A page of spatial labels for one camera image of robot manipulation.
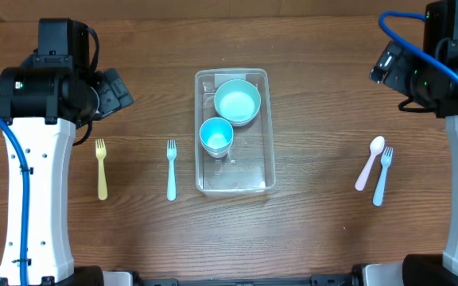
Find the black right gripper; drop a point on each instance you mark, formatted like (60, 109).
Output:
(397, 79)

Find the blue plastic cup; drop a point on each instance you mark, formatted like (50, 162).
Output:
(216, 134)

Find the pink plastic spoon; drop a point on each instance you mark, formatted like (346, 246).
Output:
(376, 147)

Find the teal plastic bowl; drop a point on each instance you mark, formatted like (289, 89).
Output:
(237, 92)

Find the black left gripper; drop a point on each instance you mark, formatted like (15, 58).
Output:
(96, 107)

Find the yellow plastic fork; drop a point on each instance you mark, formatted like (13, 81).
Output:
(101, 153)

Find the light blue plastic fork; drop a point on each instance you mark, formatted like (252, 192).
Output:
(386, 160)
(171, 156)

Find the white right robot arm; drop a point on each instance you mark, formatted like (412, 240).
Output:
(427, 269)

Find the pink plastic cup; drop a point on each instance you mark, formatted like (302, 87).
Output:
(217, 155)

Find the green plastic cup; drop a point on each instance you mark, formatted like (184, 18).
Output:
(216, 152)

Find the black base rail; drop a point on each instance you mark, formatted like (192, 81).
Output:
(245, 280)

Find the blue plastic bowl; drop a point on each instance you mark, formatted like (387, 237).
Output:
(238, 114)

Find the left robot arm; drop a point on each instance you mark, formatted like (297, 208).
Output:
(37, 250)

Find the clear plastic container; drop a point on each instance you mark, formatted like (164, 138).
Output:
(249, 166)

